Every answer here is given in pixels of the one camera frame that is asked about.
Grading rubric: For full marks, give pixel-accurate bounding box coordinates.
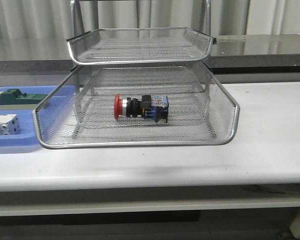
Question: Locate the grey circuit breaker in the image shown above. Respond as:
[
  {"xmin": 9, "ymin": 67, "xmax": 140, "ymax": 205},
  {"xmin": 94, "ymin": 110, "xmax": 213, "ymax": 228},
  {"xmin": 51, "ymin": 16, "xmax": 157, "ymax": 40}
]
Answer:
[{"xmin": 0, "ymin": 114, "xmax": 20, "ymax": 135}]

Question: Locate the mesh tray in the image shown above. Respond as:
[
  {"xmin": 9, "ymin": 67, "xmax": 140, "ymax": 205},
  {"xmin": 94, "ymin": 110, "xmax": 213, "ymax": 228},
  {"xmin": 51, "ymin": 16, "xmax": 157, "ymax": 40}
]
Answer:
[
  {"xmin": 32, "ymin": 61, "xmax": 240, "ymax": 149},
  {"xmin": 67, "ymin": 27, "xmax": 214, "ymax": 66}
]

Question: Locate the red emergency push button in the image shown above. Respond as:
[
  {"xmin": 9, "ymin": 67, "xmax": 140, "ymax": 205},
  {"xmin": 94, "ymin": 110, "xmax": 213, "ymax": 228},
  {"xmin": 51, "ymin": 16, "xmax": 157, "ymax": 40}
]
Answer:
[{"xmin": 113, "ymin": 94, "xmax": 170, "ymax": 123}]

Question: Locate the grey curtain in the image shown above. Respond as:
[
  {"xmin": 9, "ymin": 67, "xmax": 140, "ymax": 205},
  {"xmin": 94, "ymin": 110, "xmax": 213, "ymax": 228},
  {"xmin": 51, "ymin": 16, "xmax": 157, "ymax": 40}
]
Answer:
[{"xmin": 0, "ymin": 0, "xmax": 300, "ymax": 62}]

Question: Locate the green knife switch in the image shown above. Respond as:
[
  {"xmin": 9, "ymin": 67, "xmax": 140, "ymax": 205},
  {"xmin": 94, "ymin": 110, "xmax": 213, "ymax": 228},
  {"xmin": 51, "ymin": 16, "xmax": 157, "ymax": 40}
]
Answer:
[{"xmin": 0, "ymin": 88, "xmax": 47, "ymax": 110}]

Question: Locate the grey metal rack frame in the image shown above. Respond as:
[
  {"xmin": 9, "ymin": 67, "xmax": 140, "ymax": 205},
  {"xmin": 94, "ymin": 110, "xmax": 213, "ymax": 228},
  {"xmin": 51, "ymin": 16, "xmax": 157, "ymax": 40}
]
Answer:
[{"xmin": 69, "ymin": 0, "xmax": 217, "ymax": 73}]

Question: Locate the grey speckled counter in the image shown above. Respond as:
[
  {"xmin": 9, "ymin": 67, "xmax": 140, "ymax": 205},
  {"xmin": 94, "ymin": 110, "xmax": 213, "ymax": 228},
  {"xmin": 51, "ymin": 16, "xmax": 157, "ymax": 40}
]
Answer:
[{"xmin": 0, "ymin": 34, "xmax": 300, "ymax": 87}]

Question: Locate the blue plastic tray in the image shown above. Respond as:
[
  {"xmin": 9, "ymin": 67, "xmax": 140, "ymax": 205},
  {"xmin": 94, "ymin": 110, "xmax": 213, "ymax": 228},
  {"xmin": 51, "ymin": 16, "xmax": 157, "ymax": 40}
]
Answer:
[{"xmin": 0, "ymin": 85, "xmax": 76, "ymax": 154}]

